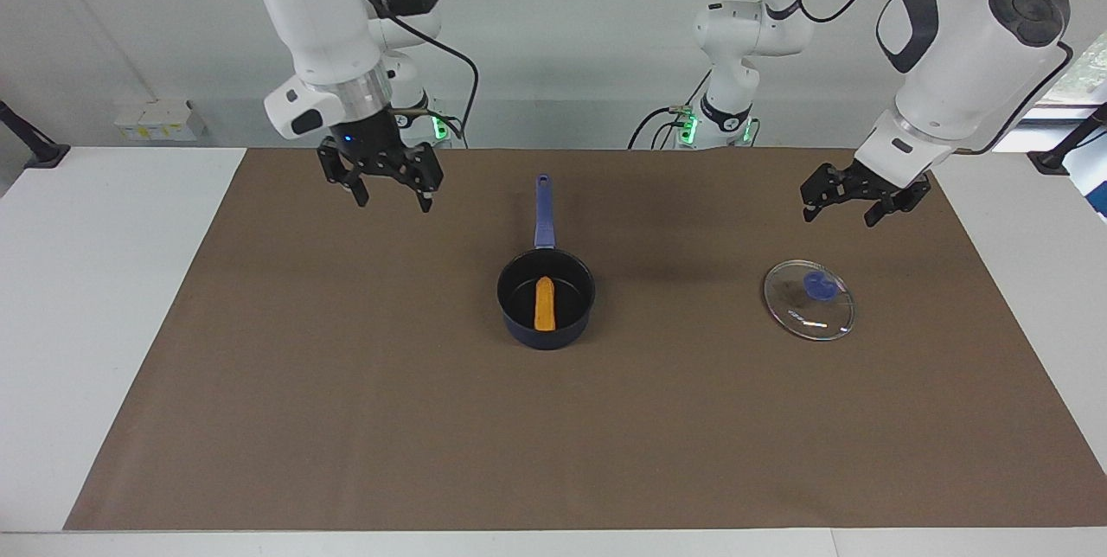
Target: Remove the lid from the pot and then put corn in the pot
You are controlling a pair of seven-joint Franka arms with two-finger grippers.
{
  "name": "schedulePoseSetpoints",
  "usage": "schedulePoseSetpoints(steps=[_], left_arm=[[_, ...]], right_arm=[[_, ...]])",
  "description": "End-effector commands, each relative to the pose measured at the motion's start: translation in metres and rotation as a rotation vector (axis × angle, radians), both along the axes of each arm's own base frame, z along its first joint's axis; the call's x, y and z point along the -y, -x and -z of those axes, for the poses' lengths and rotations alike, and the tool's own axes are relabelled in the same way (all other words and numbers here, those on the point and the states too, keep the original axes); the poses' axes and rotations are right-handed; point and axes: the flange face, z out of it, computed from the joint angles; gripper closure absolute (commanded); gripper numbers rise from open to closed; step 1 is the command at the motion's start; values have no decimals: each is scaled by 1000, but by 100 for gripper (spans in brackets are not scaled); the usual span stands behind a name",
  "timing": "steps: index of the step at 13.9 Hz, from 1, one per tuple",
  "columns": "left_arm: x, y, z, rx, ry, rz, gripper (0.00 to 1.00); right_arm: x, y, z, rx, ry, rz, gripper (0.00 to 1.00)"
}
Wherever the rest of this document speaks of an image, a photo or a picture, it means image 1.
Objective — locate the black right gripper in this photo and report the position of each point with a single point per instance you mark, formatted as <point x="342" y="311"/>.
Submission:
<point x="372" y="146"/>

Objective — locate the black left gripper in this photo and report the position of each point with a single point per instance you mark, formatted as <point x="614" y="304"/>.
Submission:
<point x="873" y="185"/>

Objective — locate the yellow corn cob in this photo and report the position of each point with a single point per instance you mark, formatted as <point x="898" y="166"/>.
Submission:
<point x="545" y="306"/>

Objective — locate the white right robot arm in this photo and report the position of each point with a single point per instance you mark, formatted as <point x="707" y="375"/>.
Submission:
<point x="320" y="12"/>

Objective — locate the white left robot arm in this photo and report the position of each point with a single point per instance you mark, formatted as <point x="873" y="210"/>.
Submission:
<point x="951" y="81"/>

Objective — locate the black clamp stand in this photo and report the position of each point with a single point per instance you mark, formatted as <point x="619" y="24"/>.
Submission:
<point x="1051" y="161"/>
<point x="39" y="150"/>

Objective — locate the window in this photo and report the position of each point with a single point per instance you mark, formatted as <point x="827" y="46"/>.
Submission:
<point x="1081" y="73"/>

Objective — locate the brown table mat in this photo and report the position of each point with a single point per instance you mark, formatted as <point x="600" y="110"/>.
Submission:
<point x="692" y="436"/>

